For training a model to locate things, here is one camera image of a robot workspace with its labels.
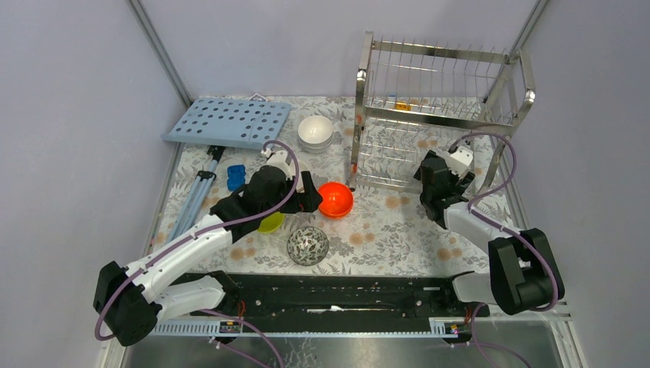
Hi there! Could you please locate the lime green bowl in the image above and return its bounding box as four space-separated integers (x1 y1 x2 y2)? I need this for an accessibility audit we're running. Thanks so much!
258 212 285 234

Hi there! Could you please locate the white bowl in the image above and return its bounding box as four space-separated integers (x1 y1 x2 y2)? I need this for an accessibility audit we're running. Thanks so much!
297 116 333 145
298 135 333 153

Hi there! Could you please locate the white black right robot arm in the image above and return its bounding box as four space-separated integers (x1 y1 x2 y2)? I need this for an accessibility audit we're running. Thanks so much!
414 148 565 316

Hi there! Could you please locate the blue toy block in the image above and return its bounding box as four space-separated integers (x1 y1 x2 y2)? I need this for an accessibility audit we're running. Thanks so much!
227 164 246 192

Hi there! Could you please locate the floral table mat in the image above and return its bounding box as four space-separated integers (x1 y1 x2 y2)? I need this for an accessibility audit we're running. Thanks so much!
150 95 488 276

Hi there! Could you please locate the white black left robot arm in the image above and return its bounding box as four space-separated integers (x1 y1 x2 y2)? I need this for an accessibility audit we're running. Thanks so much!
93 165 323 347

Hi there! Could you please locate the small yellow cup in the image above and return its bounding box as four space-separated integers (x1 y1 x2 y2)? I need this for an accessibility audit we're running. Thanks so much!
395 103 411 111

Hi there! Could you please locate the white slotted cable duct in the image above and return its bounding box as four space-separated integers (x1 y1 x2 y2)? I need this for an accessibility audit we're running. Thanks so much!
149 318 461 340

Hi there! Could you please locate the beige bowl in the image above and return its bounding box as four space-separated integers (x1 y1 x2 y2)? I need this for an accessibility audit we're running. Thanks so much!
297 159 310 192

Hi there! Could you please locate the stainless steel dish rack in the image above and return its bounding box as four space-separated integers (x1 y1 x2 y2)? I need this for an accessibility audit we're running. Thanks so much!
348 31 536 191

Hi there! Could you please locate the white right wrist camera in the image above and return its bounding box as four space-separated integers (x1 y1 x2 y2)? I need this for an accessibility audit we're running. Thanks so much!
445 146 474 178

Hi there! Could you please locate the leopard pattern bowl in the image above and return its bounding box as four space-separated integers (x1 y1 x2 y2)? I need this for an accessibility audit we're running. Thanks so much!
287 226 330 267

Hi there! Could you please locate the white bowl front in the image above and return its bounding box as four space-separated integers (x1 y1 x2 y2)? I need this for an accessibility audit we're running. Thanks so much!
298 135 333 153

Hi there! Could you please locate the orange bowl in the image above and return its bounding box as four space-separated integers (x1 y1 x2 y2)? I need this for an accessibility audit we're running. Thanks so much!
318 182 354 212
319 209 351 219

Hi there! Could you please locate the blue perforated tray stand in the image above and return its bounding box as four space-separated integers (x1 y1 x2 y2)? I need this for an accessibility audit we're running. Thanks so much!
161 97 292 240

